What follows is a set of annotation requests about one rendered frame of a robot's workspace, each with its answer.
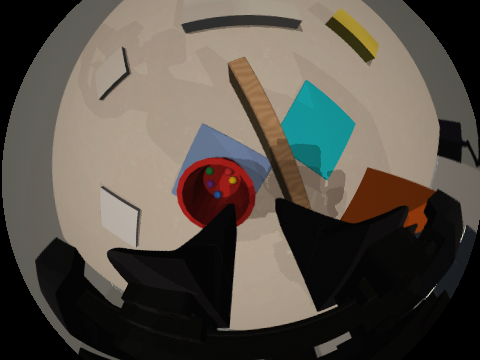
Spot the dark red cup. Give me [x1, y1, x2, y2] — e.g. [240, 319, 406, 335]
[176, 157, 256, 229]

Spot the yellow rectangular block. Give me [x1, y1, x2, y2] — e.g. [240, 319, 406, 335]
[325, 8, 379, 63]

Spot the brown rectangular bar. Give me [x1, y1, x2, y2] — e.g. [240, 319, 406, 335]
[228, 57, 312, 209]

